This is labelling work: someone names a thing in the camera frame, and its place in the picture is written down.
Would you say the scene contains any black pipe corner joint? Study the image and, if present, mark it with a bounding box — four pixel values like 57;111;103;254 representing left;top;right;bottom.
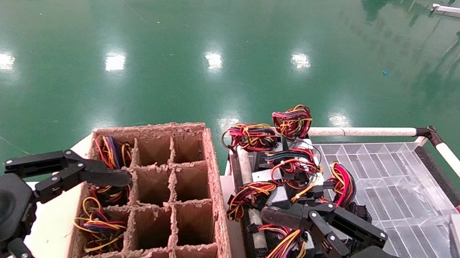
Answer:
413;123;447;149

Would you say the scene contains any long white pipe rail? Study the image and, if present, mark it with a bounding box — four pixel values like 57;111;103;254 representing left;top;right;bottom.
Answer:
307;109;420;155

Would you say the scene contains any black foam strip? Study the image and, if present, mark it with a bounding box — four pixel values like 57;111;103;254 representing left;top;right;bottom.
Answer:
407;145;460;208

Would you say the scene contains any black cable bundle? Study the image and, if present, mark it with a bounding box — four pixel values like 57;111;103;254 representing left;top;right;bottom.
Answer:
344;201;375;223

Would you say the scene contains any clear plastic compartment tray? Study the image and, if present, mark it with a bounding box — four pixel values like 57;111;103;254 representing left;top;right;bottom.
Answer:
300;126;460;258

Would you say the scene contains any brown cardboard divider carton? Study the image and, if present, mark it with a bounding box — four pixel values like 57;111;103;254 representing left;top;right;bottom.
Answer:
68;104;283;258

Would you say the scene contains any short white pipe rail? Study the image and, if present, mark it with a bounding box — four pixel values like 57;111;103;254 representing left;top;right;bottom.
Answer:
428;141;460;193

